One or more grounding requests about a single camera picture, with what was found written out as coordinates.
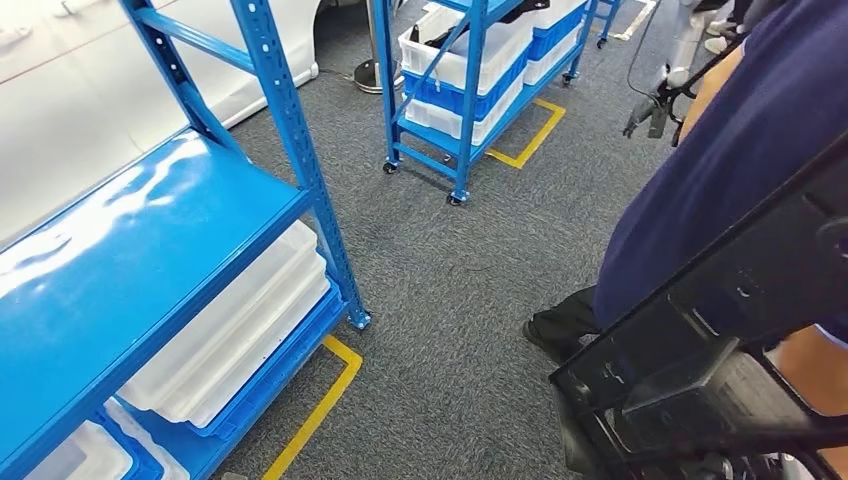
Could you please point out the blue rack on casters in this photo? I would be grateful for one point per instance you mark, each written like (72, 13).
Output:
(609, 20)
(472, 99)

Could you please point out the person's forearm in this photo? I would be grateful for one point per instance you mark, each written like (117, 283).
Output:
(821, 384)
(709, 86)

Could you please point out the black plastic plate bracket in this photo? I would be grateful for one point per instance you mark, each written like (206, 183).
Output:
(696, 397)

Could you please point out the black parts in bin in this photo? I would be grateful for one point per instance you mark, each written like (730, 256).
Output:
(520, 10)

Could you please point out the person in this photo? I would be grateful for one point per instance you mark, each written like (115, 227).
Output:
(729, 185)
(719, 43)

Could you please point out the blue plastic crate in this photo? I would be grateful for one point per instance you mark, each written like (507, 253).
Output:
(298, 358)
(553, 40)
(430, 93)
(136, 457)

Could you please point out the white plastic bin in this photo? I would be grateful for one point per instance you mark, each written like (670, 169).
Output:
(550, 63)
(430, 119)
(556, 13)
(507, 53)

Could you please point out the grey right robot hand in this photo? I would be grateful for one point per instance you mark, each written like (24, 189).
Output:
(722, 469)

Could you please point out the white car red stripe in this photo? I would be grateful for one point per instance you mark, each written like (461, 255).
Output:
(99, 86)

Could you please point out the blue metal shelf rack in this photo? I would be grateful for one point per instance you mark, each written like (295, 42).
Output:
(132, 252)

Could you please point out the round base stanchion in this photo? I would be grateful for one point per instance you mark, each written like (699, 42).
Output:
(368, 76)

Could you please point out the yellow floor tape square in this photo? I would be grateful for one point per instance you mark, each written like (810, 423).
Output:
(317, 414)

